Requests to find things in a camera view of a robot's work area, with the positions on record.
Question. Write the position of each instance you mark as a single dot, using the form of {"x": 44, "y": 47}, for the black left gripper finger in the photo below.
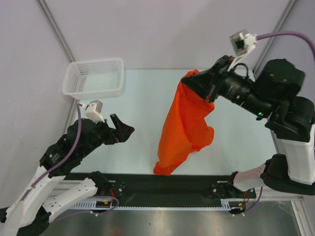
{"x": 123, "y": 132}
{"x": 116, "y": 121}

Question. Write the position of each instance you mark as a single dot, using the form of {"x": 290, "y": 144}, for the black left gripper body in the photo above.
{"x": 104, "y": 134}

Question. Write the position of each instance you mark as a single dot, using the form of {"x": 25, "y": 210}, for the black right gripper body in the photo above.
{"x": 214, "y": 82}

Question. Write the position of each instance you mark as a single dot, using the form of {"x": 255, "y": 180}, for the orange t shirt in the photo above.
{"x": 185, "y": 130}

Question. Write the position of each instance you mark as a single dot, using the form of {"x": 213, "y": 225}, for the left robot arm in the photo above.
{"x": 34, "y": 210}

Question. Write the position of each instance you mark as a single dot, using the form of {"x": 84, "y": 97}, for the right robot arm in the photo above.
{"x": 272, "y": 96}

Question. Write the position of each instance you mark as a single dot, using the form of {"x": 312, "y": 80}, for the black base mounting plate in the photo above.
{"x": 171, "y": 191}

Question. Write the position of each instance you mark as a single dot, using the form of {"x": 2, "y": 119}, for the white plastic mesh basket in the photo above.
{"x": 98, "y": 78}

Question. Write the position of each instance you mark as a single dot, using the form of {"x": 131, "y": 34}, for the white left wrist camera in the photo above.
{"x": 93, "y": 111}

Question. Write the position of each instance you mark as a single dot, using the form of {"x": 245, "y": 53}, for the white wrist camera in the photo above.
{"x": 93, "y": 111}
{"x": 243, "y": 43}

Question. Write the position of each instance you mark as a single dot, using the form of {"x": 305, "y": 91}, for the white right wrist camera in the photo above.
{"x": 243, "y": 43}

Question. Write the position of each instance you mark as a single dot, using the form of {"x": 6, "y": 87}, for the aluminium extrusion rail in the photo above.
{"x": 267, "y": 194}

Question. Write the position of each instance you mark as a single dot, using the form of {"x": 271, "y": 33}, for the right aluminium corner post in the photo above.
{"x": 282, "y": 21}

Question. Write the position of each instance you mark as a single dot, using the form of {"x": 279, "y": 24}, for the aluminium corner post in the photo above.
{"x": 43, "y": 6}
{"x": 282, "y": 21}

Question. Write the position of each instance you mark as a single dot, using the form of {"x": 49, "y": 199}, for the slotted grey cable duct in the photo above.
{"x": 91, "y": 205}

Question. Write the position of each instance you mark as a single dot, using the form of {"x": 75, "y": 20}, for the left aluminium corner post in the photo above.
{"x": 43, "y": 6}

